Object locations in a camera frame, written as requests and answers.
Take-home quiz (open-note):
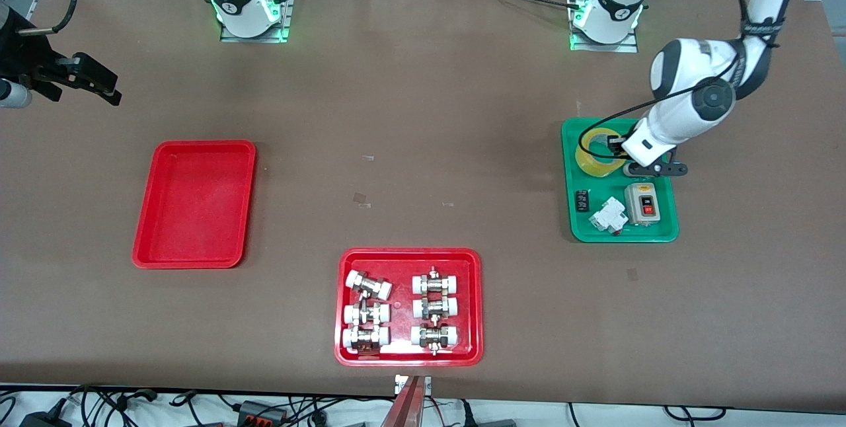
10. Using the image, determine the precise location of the yellow clear tape roll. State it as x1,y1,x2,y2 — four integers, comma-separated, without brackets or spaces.
574,128,626,179

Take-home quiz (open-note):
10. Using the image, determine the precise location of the green plastic tray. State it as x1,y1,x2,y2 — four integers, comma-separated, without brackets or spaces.
562,118,680,244

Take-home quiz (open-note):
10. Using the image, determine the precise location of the empty red plastic tray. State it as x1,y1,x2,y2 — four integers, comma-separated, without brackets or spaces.
132,141,257,270

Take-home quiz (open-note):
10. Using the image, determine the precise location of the red tray with fittings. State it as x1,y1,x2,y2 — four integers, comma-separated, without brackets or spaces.
334,248,484,368

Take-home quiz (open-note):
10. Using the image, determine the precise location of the white circuit breaker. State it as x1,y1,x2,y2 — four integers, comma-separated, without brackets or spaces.
590,197,627,237

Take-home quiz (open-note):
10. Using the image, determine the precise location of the white metal pipe fitting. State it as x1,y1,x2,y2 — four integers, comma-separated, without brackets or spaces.
344,301,391,327
410,323,459,356
412,295,459,321
342,326,391,354
346,270,393,300
412,267,460,295

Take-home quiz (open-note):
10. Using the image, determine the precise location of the red aluminium bar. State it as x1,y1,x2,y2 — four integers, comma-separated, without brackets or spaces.
380,375,424,427

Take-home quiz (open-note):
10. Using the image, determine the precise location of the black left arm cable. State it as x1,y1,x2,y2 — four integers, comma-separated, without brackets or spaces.
578,0,804,165

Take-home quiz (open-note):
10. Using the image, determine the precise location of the grey push button switch box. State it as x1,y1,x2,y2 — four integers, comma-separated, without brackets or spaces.
625,182,662,227

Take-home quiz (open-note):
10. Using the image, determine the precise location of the black floor cable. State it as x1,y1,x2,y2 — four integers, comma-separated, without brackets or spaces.
66,384,159,427
664,406,728,423

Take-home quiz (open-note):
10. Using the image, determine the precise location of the small metal bracket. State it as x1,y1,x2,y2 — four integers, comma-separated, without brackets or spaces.
395,374,432,395

